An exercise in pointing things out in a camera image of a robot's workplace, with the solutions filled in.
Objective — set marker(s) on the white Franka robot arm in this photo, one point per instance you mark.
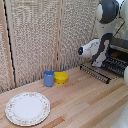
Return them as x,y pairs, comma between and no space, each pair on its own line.
105,20

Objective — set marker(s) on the yellow bowl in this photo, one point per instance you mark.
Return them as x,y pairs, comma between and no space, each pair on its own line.
61,77

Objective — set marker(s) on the grey oven tray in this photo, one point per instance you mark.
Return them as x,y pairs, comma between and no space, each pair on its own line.
115,65

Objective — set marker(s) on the white floral-rimmed plate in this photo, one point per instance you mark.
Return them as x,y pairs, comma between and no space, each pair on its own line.
27,108

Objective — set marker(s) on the blue cup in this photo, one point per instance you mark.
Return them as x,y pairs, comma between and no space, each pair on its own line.
49,78

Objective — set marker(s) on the beige woven folding screen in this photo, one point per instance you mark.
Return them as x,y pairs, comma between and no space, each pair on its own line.
31,40

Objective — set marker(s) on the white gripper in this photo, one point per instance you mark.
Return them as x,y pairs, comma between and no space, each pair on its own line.
97,63

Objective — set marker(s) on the orange bread piece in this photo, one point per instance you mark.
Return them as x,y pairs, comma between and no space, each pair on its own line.
116,53

